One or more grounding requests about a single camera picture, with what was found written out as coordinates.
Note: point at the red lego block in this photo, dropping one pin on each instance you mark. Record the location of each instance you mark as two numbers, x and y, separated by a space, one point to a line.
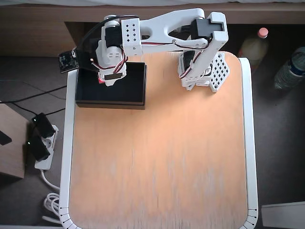
101 80

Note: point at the white power strip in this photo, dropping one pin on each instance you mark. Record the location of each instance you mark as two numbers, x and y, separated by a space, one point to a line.
48 144

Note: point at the small black flat object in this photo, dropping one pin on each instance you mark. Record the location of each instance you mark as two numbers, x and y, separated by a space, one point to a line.
4 138

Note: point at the yellow bottle pink cap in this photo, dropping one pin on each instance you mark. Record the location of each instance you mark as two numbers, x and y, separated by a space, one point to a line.
253 48

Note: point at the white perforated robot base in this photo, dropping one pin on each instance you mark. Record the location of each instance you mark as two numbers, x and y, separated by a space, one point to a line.
219 71

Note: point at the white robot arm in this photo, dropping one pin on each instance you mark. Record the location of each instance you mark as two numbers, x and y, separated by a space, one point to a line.
166 26

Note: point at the black power adapter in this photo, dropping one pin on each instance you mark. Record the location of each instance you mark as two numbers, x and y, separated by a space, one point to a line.
44 124
38 148

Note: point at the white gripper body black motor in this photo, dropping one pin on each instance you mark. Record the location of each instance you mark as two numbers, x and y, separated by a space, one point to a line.
113 78

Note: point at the light wooden box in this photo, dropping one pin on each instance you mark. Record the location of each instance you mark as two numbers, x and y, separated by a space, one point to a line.
12 157

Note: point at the brown wooden furniture frame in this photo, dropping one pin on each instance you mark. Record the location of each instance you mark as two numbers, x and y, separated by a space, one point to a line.
35 31

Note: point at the black rectangular bin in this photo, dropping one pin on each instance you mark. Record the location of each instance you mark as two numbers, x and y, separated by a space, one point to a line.
133 90

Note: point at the clear plastic water bottle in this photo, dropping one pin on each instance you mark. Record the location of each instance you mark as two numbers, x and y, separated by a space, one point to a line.
289 70

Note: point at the white table rim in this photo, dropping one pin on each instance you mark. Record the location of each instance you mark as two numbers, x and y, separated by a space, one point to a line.
69 119

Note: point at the black camera circuit board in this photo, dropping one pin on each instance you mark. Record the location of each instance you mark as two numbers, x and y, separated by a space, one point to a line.
69 61

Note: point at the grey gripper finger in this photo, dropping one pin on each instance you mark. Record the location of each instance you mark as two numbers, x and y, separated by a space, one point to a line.
110 83

